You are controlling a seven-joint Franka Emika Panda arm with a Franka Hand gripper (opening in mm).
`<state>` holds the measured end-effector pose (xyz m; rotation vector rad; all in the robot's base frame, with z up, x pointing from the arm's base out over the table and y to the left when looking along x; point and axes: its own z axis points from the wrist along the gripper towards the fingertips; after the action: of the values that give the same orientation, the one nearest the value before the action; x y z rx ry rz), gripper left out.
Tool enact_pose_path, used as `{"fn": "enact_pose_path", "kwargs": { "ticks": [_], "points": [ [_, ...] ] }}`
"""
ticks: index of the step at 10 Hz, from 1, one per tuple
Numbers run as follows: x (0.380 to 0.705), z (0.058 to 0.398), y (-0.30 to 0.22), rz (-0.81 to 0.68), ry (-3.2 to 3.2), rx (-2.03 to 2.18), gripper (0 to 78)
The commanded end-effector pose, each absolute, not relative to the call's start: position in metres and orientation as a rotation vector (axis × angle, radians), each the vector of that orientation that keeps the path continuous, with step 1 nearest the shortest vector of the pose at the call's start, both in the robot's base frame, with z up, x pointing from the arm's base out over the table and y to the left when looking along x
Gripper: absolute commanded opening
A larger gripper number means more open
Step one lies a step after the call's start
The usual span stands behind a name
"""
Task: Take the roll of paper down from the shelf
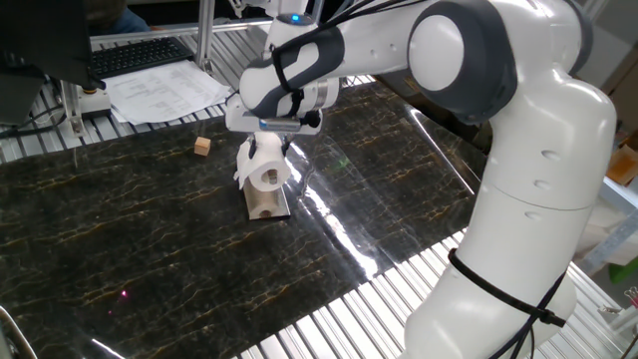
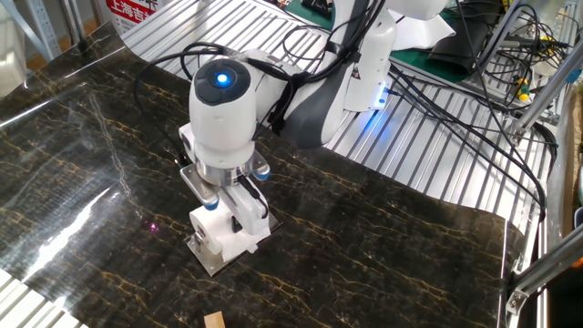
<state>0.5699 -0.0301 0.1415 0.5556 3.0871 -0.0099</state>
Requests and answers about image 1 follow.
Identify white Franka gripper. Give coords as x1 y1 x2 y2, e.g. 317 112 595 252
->
224 92 323 160

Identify white toilet paper roll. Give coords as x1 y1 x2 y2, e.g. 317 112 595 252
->
232 132 293 193

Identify metal paper roll holder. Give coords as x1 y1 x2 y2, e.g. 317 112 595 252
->
242 177 292 221

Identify printed paper sheets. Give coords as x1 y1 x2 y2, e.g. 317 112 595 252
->
102 59 233 126

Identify black keyboard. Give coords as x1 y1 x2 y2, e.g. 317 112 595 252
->
89 36 195 81

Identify dark marble pattern mat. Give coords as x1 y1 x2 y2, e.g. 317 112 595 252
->
0 82 487 359

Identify white stand base block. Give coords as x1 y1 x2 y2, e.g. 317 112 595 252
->
74 87 113 120

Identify person in blue jeans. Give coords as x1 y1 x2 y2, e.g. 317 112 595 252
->
84 0 151 36

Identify black monitor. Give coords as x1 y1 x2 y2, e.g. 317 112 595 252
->
0 0 107 91

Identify cardboard box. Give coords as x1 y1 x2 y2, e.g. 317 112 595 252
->
605 144 638 188

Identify silver wrist camera blue cap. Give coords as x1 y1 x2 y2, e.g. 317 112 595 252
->
257 117 304 133

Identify upright aluminium frame post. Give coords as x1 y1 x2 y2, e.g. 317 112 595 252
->
194 0 216 71

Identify horizontal aluminium frame bar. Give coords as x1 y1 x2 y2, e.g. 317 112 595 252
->
89 18 273 44

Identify long black camera cable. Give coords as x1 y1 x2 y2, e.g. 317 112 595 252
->
318 0 430 31

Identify black strap with buckle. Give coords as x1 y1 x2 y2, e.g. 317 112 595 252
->
447 247 569 329

